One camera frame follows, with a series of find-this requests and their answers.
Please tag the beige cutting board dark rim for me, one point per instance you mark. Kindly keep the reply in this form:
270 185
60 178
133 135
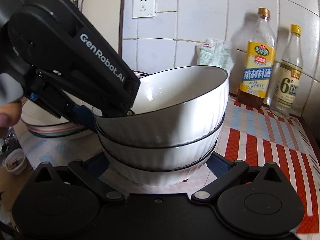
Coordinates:
107 17

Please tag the yellow label oil bottle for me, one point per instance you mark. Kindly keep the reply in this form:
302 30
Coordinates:
258 40

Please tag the pink bunny carrot plate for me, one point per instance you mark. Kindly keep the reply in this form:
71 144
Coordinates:
56 131

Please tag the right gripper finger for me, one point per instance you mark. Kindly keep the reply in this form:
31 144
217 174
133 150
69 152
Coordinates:
228 173

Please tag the striped red blue table mat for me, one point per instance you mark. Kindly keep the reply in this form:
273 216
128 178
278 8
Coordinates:
253 135

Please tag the white oval plate black rim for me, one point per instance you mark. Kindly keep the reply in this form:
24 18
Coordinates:
32 114

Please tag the small white cup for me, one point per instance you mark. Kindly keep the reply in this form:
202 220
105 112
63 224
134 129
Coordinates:
16 162

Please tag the person's left hand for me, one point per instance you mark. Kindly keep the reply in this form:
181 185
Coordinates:
10 114

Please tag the white ribbed bowl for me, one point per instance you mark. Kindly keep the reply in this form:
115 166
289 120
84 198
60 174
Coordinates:
172 108
158 178
160 158

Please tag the clear vinegar bottle yellow cap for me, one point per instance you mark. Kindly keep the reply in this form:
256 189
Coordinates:
288 75

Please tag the white green plastic bag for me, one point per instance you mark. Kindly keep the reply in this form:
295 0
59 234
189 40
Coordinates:
215 53

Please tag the white wall power socket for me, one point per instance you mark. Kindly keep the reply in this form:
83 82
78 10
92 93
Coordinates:
143 8

